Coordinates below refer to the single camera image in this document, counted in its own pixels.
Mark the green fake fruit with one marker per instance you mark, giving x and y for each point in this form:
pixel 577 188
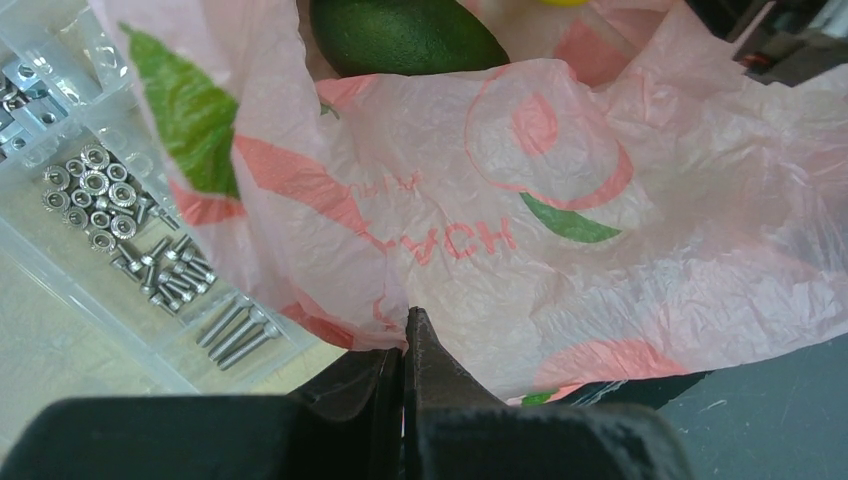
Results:
pixel 409 38

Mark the pink plastic bag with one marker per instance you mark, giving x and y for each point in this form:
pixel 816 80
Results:
pixel 619 202

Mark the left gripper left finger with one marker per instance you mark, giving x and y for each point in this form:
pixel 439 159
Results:
pixel 342 424

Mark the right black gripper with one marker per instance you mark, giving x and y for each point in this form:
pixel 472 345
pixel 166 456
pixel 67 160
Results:
pixel 784 41

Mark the clear screw organizer box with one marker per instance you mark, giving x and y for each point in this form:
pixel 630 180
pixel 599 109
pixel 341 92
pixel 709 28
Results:
pixel 85 207

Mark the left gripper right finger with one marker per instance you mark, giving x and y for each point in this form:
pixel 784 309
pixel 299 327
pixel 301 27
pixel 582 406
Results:
pixel 456 429

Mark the yellow fake fruit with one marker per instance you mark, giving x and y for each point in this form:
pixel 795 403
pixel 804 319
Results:
pixel 565 3

